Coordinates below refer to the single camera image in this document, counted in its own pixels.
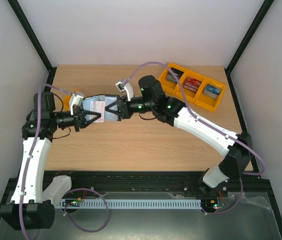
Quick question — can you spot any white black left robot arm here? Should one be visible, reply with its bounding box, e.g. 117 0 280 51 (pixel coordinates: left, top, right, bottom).
0 92 102 231

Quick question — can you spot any yellow three-compartment tray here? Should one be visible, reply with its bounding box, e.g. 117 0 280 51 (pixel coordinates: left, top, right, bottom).
159 62 226 112

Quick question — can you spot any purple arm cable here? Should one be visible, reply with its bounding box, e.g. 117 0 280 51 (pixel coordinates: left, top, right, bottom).
17 83 76 240
126 61 266 176

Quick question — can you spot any small yellow plastic bin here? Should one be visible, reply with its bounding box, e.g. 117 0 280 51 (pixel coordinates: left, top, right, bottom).
62 94 72 111

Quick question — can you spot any blue card stack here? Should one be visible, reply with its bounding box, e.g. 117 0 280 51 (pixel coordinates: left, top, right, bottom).
203 84 222 100

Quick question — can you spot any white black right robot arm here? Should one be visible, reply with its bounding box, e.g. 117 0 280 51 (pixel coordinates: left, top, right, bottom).
105 75 252 196

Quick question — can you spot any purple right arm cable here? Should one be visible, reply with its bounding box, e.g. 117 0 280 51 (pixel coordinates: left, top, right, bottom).
126 61 266 176

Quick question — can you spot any white pink credit card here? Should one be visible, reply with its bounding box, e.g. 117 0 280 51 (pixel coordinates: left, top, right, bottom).
89 100 106 123

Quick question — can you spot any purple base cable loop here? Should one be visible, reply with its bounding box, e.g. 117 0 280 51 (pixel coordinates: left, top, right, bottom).
62 188 110 234

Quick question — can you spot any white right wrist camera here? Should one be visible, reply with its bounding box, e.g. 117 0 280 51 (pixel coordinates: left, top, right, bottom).
115 79 134 102

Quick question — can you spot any black aluminium frame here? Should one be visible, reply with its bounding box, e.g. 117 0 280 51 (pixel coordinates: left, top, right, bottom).
9 0 282 239

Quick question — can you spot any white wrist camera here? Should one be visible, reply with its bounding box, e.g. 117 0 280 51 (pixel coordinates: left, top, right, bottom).
115 79 134 102
69 91 84 111

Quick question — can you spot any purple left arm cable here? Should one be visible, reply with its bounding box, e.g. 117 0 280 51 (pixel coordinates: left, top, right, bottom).
17 83 76 240

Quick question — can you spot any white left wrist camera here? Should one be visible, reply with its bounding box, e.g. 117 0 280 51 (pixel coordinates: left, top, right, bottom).
69 91 84 111

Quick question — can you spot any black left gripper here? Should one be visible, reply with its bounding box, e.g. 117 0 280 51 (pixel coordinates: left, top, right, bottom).
51 106 102 133

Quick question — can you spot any white slotted cable duct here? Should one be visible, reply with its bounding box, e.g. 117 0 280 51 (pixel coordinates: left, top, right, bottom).
68 199 202 210

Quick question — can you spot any red card stack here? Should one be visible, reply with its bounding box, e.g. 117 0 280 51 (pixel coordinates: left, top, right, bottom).
183 76 202 93

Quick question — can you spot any black card stack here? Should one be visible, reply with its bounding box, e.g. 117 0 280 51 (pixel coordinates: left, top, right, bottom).
166 67 184 83

